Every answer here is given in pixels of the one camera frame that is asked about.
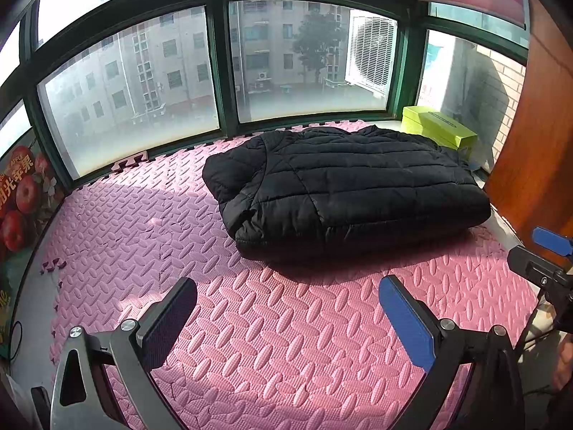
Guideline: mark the person's right forearm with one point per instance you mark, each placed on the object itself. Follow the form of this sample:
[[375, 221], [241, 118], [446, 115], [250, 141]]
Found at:
[[565, 367]]

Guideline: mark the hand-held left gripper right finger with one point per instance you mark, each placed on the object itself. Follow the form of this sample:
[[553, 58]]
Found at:
[[409, 322]]

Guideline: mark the beige apartment building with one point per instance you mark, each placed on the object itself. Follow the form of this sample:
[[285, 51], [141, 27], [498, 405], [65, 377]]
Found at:
[[268, 31]]

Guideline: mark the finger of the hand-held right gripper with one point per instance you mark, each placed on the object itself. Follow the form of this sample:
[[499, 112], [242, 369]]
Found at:
[[532, 265], [553, 241]]

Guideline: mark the grey apartment building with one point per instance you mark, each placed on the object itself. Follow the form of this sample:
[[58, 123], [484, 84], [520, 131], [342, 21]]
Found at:
[[134, 67]]

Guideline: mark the black puffer jacket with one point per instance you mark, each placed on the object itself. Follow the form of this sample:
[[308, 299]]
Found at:
[[358, 188]]

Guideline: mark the pink foam puzzle mat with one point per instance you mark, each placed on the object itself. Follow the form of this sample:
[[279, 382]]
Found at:
[[268, 322]]

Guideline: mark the yellow-green cardboard box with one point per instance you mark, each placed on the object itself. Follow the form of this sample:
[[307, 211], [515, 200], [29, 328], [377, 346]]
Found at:
[[438, 123]]

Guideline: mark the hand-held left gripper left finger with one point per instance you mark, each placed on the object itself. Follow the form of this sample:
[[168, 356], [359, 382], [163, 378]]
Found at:
[[172, 318]]

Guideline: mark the tree outside window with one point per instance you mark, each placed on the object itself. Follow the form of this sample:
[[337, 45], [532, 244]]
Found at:
[[315, 40]]

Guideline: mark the brown wooden panel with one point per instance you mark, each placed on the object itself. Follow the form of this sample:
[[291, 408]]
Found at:
[[537, 143]]

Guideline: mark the green window frame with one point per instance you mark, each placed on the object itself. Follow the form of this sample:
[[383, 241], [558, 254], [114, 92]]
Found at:
[[218, 76]]

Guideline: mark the apple print carton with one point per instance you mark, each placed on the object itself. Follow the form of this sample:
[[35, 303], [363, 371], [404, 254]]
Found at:
[[18, 215]]

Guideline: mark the light pink foam piece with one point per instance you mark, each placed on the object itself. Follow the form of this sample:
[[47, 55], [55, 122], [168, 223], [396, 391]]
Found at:
[[130, 163]]

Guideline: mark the white sign with teal print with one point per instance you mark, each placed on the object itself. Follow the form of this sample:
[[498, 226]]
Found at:
[[436, 62]]

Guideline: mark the white air conditioner unit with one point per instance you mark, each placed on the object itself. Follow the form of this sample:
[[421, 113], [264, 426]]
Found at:
[[371, 53]]

